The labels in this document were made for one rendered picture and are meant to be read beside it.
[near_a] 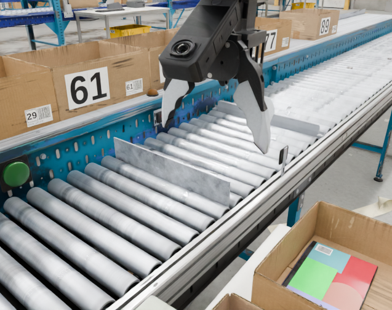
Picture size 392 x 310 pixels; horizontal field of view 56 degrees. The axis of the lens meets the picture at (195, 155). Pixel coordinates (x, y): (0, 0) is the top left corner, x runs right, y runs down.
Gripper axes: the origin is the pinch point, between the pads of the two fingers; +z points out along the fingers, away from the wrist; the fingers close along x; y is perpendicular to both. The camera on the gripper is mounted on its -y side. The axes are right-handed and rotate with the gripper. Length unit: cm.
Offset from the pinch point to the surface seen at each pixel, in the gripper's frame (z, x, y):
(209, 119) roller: 33, 47, 91
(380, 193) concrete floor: 102, -23, 203
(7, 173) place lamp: 28, 64, 10
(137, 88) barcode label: 17, 64, 64
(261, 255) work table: 33.9, -2.5, 22.9
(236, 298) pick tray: 25.0, -5.8, 1.1
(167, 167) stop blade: 31, 35, 41
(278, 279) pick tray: 32.9, -8.2, 17.0
